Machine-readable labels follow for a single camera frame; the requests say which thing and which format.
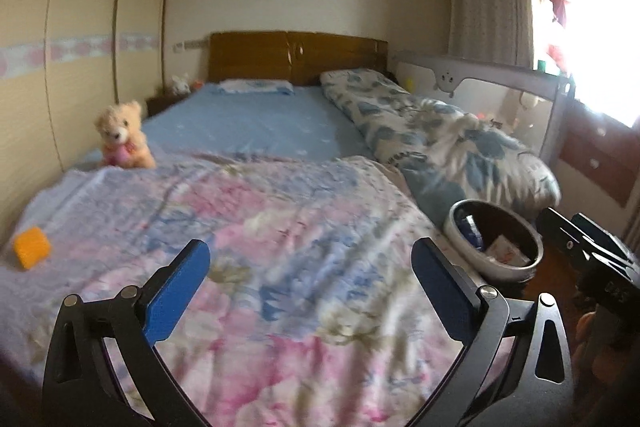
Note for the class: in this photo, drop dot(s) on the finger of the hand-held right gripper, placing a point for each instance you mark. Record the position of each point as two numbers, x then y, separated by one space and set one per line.
565 237
605 237

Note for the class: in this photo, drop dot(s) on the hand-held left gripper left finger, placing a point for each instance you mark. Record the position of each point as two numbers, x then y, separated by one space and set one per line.
175 292

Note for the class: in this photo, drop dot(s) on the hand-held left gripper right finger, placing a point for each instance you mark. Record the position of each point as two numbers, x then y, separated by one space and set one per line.
440 287

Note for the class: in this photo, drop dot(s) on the white wrapper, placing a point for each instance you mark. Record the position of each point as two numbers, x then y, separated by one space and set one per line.
507 251

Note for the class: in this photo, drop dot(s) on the white round waste bin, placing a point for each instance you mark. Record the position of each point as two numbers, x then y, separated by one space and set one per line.
452 227

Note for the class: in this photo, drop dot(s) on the blue plastic bag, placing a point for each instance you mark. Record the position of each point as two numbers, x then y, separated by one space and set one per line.
471 232

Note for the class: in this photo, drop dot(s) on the person's right hand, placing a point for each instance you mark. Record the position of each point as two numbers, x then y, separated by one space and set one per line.
586 324

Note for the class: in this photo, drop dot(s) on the brown white dresser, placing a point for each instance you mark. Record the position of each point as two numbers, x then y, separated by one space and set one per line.
595 147

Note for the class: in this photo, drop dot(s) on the pink floral blanket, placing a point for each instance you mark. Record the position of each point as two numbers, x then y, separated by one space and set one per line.
275 307

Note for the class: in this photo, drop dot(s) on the small orange foam net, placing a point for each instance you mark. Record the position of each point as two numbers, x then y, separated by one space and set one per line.
31 249

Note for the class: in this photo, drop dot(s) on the blue leaf print quilt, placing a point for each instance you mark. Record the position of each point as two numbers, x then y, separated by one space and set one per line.
425 127

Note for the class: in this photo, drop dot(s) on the beige teddy bear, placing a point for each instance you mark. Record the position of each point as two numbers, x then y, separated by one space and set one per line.
120 127

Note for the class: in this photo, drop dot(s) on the light blue bedsheet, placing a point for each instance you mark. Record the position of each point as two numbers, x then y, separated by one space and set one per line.
250 122

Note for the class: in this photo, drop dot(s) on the dark wooden nightstand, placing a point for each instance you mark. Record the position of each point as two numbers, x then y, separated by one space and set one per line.
160 102

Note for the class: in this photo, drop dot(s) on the bright window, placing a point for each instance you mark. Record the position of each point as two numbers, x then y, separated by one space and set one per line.
600 32

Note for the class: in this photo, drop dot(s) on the white bunny toy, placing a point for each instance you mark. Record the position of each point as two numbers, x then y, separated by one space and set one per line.
180 86

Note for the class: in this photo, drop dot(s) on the blue white pillow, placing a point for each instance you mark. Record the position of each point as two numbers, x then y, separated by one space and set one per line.
255 86

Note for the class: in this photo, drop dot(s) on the grey patterned curtain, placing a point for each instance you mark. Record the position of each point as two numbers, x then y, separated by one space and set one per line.
490 7

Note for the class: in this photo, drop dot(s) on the wooden headboard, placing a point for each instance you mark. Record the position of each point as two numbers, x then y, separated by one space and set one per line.
250 57

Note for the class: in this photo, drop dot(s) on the grey bed guard rail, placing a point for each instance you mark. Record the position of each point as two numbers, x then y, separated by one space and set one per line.
480 72

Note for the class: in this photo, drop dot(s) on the wall switch panel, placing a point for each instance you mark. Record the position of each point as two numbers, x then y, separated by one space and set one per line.
190 45

